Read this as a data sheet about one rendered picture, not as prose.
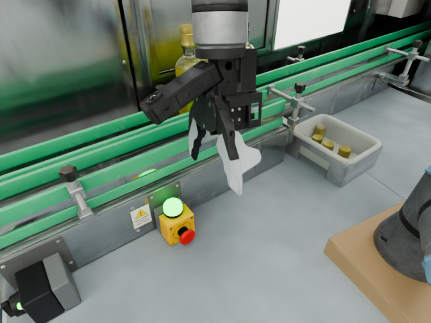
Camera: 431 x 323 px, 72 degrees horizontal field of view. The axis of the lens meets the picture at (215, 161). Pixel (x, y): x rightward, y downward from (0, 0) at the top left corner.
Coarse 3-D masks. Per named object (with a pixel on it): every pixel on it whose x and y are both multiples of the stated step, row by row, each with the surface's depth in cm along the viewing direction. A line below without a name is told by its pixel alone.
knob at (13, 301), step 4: (16, 292) 54; (12, 296) 54; (16, 296) 53; (8, 300) 53; (12, 300) 53; (16, 300) 53; (4, 304) 52; (8, 304) 53; (12, 304) 52; (16, 304) 53; (4, 308) 52; (8, 308) 53; (12, 308) 52; (16, 308) 52; (8, 312) 53; (12, 312) 52; (16, 312) 53; (20, 312) 53; (24, 312) 53; (12, 316) 54; (16, 316) 53
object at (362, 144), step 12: (312, 120) 97; (324, 120) 100; (336, 120) 97; (300, 132) 96; (312, 132) 100; (336, 132) 98; (348, 132) 94; (360, 132) 91; (312, 144) 87; (336, 144) 98; (348, 144) 96; (360, 144) 92; (372, 144) 89; (336, 156) 82; (360, 156) 81
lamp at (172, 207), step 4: (168, 200) 67; (172, 200) 67; (176, 200) 67; (164, 204) 66; (168, 204) 66; (172, 204) 66; (176, 204) 66; (180, 204) 66; (164, 208) 66; (168, 208) 65; (172, 208) 65; (176, 208) 65; (180, 208) 66; (164, 212) 67; (168, 212) 65; (172, 212) 65; (176, 212) 66; (180, 212) 67; (168, 216) 66; (172, 216) 66; (176, 216) 66
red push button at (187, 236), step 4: (184, 232) 65; (188, 232) 65; (192, 232) 66; (180, 236) 65; (184, 236) 65; (188, 236) 65; (192, 236) 67; (180, 240) 65; (184, 240) 65; (188, 240) 66; (184, 244) 66
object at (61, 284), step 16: (16, 272) 55; (32, 272) 55; (48, 272) 55; (64, 272) 55; (32, 288) 53; (48, 288) 53; (64, 288) 54; (32, 304) 51; (48, 304) 53; (64, 304) 56; (48, 320) 56
